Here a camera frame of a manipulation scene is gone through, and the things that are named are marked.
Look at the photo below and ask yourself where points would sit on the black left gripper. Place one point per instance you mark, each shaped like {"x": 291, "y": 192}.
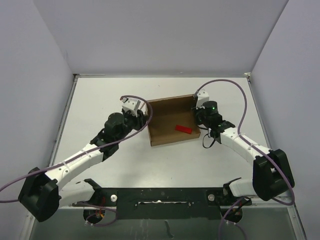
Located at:
{"x": 140, "y": 120}

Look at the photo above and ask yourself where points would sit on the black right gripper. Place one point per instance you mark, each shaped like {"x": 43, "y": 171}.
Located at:
{"x": 197, "y": 112}

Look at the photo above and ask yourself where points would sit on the small red block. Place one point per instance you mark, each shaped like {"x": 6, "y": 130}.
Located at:
{"x": 183, "y": 129}

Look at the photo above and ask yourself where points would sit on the brown cardboard box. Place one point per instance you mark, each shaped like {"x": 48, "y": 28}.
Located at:
{"x": 167, "y": 113}

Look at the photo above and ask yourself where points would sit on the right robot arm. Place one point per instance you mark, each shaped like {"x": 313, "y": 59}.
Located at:
{"x": 271, "y": 175}

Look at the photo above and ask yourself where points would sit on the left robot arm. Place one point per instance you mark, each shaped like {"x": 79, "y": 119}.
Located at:
{"x": 40, "y": 193}

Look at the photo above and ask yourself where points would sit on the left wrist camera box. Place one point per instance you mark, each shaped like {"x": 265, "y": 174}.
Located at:
{"x": 131, "y": 105}

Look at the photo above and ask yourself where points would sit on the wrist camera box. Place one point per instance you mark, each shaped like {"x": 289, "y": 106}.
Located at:
{"x": 131, "y": 105}
{"x": 201, "y": 97}

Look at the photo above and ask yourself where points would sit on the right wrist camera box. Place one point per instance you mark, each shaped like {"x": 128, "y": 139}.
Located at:
{"x": 201, "y": 97}

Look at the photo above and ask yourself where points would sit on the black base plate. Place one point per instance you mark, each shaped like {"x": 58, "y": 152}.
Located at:
{"x": 158, "y": 204}

